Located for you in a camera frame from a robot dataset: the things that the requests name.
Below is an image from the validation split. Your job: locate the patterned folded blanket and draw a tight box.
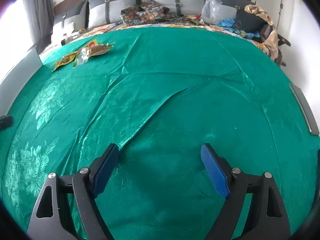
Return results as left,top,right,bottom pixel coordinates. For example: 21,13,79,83
120,0,170,26

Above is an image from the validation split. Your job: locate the blue plastic bag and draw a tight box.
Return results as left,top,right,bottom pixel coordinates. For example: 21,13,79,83
216,18,260,40

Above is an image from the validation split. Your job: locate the brown sausage clear packet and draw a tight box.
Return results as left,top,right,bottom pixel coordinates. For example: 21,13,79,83
73,43,114,67

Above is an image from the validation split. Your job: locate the grey curtain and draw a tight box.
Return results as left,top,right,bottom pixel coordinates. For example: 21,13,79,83
23,0,54,53

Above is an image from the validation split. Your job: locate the clear plastic bag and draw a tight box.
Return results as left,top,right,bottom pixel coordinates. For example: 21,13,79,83
201,0,222,24

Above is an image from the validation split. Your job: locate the floral bed cover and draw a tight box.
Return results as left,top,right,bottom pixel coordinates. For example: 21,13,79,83
40,16,280,60

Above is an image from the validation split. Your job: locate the yellow chicken feet packet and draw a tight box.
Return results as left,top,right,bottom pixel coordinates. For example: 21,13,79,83
53,40,98,72

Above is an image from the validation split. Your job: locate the grey device edge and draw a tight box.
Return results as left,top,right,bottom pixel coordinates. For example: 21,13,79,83
290,83,319,136

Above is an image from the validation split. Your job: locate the green satin cloth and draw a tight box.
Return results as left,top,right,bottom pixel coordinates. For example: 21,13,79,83
1,27,319,239

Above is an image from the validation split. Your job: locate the white cardboard box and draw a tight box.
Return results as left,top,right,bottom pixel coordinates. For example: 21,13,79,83
0,48,43,116

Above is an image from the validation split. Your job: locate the black clothing pile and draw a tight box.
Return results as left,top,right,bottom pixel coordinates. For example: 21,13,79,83
232,10,267,33

